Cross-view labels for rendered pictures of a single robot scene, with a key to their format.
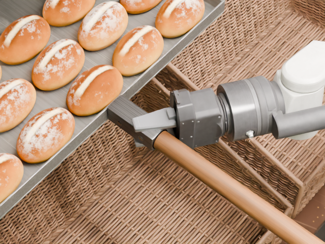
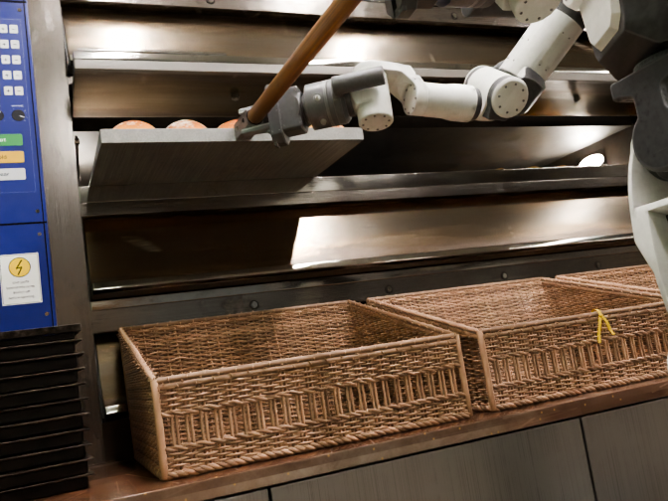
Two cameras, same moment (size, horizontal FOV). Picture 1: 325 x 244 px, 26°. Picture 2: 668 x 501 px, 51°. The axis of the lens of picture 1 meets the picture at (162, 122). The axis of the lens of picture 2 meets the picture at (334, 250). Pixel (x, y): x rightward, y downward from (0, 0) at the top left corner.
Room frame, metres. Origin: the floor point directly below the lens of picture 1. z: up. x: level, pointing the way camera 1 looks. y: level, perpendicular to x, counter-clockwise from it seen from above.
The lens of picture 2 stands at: (-0.55, -0.64, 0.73)
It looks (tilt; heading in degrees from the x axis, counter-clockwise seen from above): 8 degrees up; 25
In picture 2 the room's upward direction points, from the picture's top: 9 degrees counter-clockwise
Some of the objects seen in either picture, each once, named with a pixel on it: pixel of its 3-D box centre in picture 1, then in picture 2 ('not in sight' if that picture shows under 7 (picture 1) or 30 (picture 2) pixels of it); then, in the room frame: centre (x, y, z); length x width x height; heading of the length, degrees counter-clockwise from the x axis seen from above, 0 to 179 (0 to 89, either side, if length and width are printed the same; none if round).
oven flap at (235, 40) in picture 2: not in sight; (403, 50); (1.26, -0.09, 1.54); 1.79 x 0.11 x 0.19; 139
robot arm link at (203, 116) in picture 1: (213, 116); (300, 109); (0.60, -0.08, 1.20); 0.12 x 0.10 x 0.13; 105
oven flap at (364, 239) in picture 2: not in sight; (434, 230); (1.26, -0.09, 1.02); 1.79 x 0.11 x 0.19; 139
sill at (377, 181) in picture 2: not in sight; (421, 182); (1.28, -0.08, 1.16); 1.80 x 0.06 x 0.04; 139
